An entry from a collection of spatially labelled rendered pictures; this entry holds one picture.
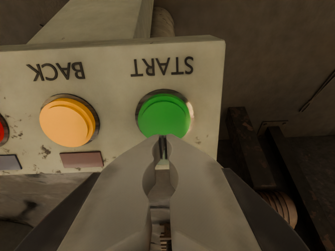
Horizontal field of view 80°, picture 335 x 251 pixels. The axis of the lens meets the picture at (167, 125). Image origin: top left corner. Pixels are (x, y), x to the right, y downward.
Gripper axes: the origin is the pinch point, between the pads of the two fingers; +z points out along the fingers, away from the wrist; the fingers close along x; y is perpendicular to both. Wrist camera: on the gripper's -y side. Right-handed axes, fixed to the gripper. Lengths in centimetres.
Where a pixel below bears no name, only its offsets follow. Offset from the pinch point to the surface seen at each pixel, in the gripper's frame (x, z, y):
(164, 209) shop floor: -10, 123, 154
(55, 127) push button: -8.2, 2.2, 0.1
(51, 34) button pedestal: -10.6, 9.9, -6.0
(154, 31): -3.0, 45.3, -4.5
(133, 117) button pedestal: -2.4, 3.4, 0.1
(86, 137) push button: -6.2, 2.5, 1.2
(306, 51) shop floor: 52, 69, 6
